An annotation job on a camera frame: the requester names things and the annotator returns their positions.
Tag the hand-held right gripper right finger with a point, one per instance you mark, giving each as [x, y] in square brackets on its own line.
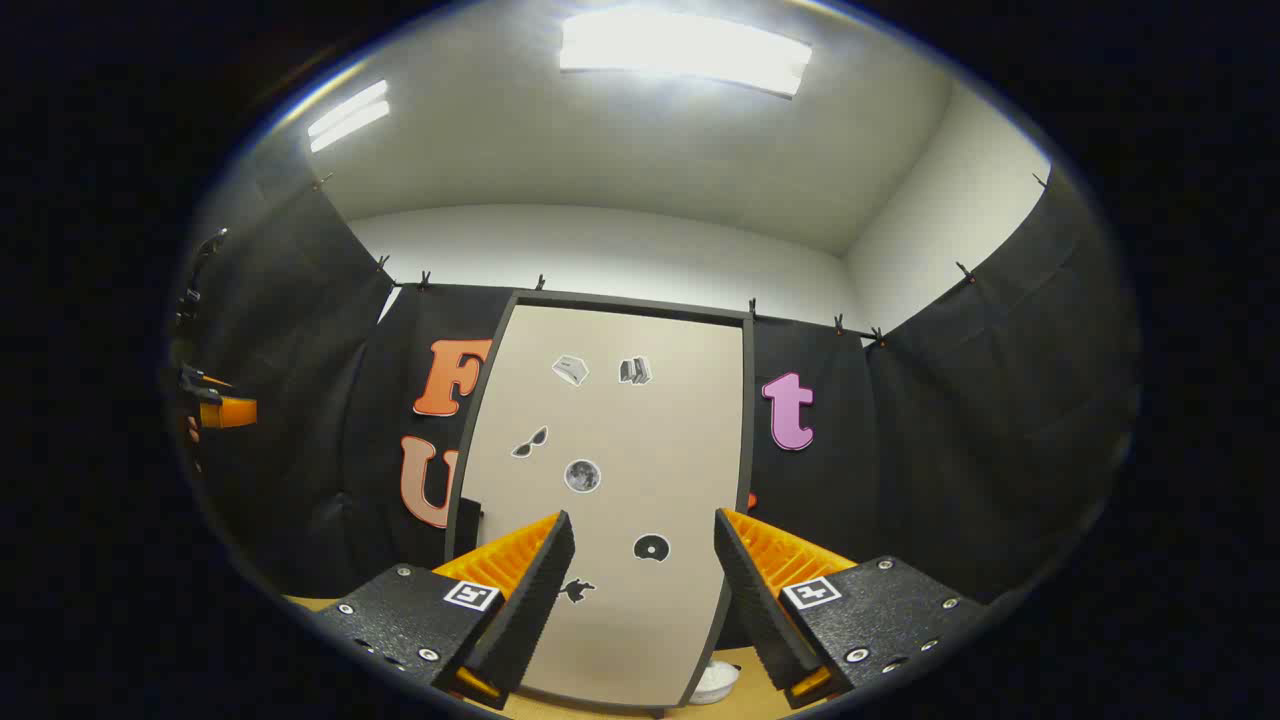
[750, 600]

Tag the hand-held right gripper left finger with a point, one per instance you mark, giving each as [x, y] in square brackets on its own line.
[530, 600]

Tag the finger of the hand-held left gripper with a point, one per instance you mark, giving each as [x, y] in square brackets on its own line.
[235, 412]
[205, 382]

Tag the beige cabinet door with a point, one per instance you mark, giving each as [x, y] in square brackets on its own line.
[620, 440]

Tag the dark grey cabinet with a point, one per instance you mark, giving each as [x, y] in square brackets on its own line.
[630, 304]

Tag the white lidded jar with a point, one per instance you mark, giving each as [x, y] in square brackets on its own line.
[715, 682]

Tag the black backdrop cloth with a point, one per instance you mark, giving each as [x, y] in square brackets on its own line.
[950, 450]

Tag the narrow ceiling light panel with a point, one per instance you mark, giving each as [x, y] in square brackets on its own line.
[348, 115]

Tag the large ceiling light panel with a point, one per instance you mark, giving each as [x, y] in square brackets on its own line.
[680, 50]

